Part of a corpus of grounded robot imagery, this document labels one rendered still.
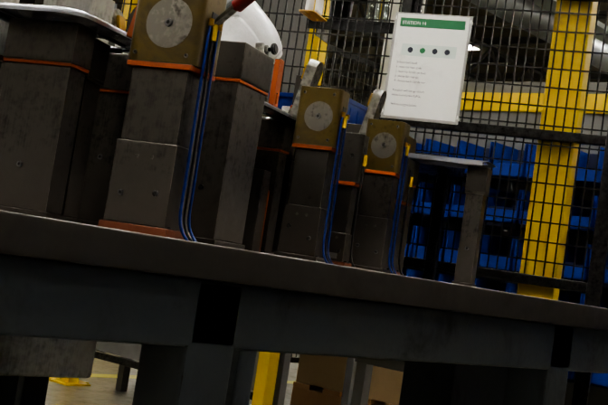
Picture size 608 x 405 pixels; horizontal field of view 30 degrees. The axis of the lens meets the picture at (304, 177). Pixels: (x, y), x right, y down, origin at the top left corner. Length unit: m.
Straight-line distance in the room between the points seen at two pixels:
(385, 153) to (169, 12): 1.01
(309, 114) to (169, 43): 0.66
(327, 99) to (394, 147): 0.35
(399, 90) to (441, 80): 0.12
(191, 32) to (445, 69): 1.67
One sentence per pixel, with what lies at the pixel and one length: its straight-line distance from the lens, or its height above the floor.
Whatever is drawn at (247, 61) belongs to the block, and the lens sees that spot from 1.80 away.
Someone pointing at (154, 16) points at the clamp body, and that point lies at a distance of 1.62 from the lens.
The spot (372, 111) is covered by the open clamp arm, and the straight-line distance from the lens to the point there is 2.55.
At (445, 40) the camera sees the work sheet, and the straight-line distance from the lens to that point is 3.19.
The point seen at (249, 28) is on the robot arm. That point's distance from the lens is 2.96.
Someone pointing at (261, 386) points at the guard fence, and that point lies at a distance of 4.44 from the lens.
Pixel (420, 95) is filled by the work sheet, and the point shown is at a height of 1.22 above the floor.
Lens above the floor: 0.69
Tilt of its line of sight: 5 degrees up
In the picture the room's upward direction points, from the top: 9 degrees clockwise
